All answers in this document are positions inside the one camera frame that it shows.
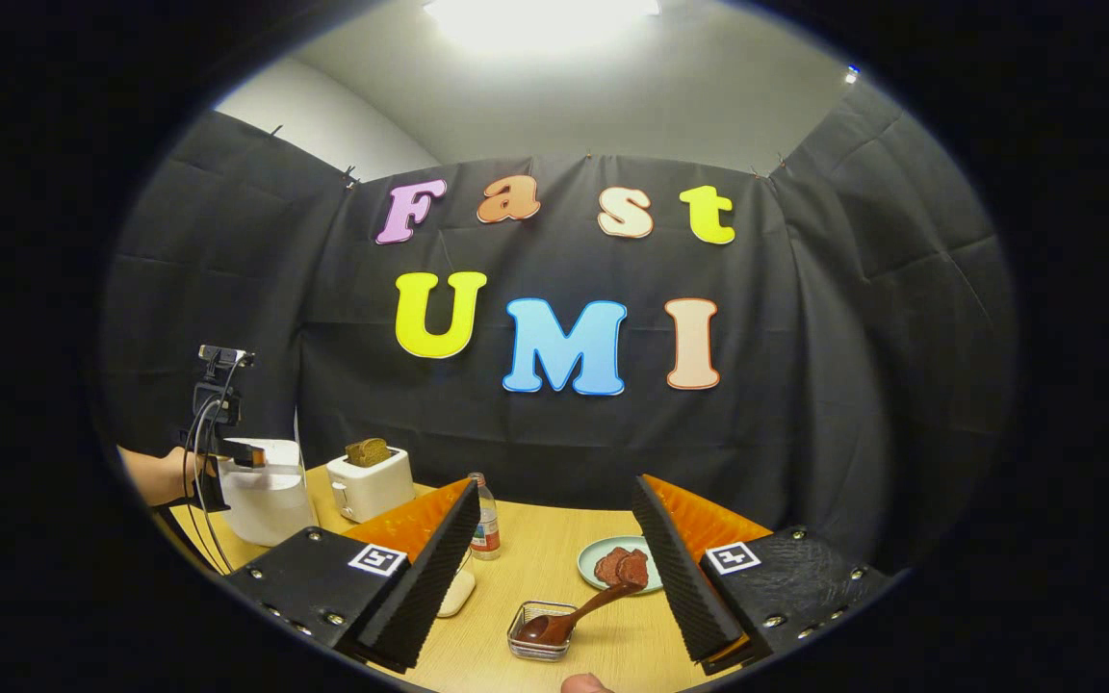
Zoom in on light green plate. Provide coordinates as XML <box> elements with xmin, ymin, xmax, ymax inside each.
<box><xmin>578</xmin><ymin>535</ymin><xmax>663</xmax><ymax>595</ymax></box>

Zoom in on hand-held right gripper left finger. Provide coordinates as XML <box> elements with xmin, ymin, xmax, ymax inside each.
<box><xmin>224</xmin><ymin>478</ymin><xmax>481</xmax><ymax>675</ymax></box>

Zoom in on white rice cooker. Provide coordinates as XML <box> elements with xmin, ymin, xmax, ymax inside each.
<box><xmin>218</xmin><ymin>439</ymin><xmax>318</xmax><ymax>548</ymax></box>

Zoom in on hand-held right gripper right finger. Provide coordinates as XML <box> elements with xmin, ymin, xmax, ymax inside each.
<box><xmin>632</xmin><ymin>474</ymin><xmax>892</xmax><ymax>675</ymax></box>

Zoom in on large ceiling light panel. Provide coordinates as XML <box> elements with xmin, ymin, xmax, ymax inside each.
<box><xmin>420</xmin><ymin>0</ymin><xmax>661</xmax><ymax>49</ymax></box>

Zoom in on white toaster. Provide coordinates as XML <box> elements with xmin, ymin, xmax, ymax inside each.
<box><xmin>326</xmin><ymin>446</ymin><xmax>416</xmax><ymax>524</ymax></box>

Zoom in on brown wooden spoon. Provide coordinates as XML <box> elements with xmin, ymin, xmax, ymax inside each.
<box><xmin>516</xmin><ymin>580</ymin><xmax>644</xmax><ymax>646</ymax></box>

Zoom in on clear plastic water bottle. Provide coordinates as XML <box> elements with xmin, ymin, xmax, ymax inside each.
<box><xmin>468</xmin><ymin>472</ymin><xmax>502</xmax><ymax>561</ymax></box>

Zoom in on white divided bean tray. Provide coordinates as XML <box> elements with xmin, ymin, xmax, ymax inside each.
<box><xmin>436</xmin><ymin>568</ymin><xmax>477</xmax><ymax>619</ymax></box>

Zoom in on red-brown meat slices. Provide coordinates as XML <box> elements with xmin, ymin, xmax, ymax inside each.
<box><xmin>595</xmin><ymin>547</ymin><xmax>650</xmax><ymax>588</ymax></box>

